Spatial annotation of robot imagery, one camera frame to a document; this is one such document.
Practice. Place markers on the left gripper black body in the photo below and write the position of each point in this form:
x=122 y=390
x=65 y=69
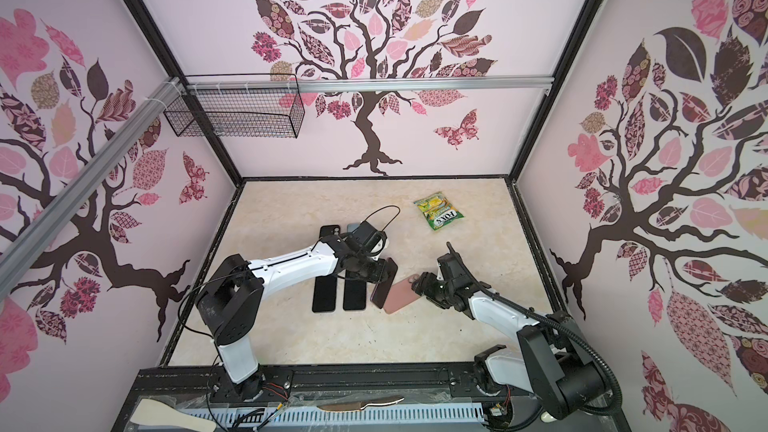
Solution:
x=369 y=269

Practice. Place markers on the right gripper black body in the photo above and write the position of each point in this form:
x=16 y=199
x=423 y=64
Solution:
x=437 y=289

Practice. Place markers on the black phone case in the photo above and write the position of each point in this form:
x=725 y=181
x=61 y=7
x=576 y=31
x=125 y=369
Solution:
x=328 y=231

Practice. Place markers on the black phone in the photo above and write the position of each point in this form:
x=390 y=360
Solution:
x=382 y=288
x=354 y=295

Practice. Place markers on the pink phone case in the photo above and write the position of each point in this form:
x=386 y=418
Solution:
x=401 y=295

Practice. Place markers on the dark blue phone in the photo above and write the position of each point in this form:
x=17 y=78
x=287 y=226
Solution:
x=324 y=294

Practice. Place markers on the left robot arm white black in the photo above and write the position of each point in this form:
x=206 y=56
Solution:
x=229 y=302

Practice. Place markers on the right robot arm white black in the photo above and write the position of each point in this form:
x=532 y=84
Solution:
x=555 y=363

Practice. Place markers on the green snack packet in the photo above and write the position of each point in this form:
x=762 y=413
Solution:
x=438 y=211

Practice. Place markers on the white peeler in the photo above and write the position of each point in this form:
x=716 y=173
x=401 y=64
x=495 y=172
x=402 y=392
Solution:
x=545 y=417

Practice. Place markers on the wooden spatula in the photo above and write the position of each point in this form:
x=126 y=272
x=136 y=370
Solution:
x=150 y=412

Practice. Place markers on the white slotted cable duct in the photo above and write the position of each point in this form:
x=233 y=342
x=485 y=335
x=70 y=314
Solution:
x=315 y=418

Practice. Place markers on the black wire basket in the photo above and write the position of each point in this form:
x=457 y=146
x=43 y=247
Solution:
x=260 y=105

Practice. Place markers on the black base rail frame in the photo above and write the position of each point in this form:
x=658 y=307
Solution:
x=351 y=387

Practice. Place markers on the aluminium rail left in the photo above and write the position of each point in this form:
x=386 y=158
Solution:
x=23 y=252

